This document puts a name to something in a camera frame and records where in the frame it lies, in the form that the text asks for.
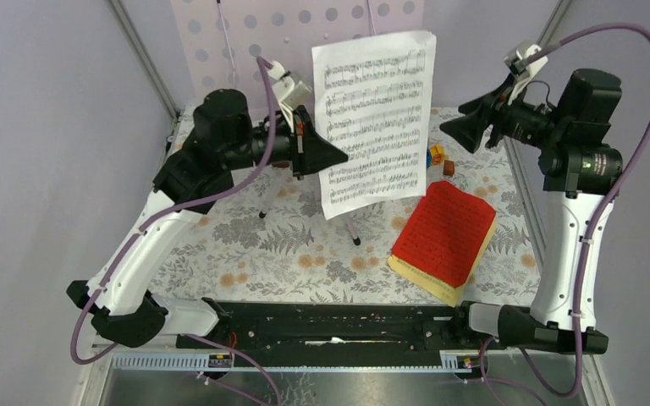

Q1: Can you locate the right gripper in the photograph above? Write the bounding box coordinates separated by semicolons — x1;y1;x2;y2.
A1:
438;72;568;155

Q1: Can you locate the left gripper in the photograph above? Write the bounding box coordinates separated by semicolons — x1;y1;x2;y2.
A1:
223;104;350;179

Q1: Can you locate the white sheet music page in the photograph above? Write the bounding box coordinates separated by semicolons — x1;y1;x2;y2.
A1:
311;30;437;219

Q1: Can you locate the pink music stand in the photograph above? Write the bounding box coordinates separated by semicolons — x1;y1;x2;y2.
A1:
168;0;426;248

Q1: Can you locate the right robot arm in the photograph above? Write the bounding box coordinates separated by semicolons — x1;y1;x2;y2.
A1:
440;69;624;354

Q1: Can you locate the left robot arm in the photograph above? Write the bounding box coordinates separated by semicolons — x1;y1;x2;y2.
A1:
67;89;269;348

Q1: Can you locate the small brown block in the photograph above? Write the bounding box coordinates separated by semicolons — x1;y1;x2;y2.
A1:
443;160;455;177

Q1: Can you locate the floral table mat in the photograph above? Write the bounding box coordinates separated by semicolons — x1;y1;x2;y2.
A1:
150;107;539;305

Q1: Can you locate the yellow sheet music page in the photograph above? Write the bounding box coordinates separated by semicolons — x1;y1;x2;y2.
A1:
387;221;498;307

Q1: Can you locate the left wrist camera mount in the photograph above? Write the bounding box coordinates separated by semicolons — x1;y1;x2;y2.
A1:
267;61;313;131

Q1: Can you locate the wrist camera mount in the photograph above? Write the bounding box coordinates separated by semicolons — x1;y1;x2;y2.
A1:
504;41;548;105
267;61;313;131

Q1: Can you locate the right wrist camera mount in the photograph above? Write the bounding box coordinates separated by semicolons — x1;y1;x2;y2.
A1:
504;41;548;105

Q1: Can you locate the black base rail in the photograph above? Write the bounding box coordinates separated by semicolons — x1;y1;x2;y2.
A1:
206;299;485;370

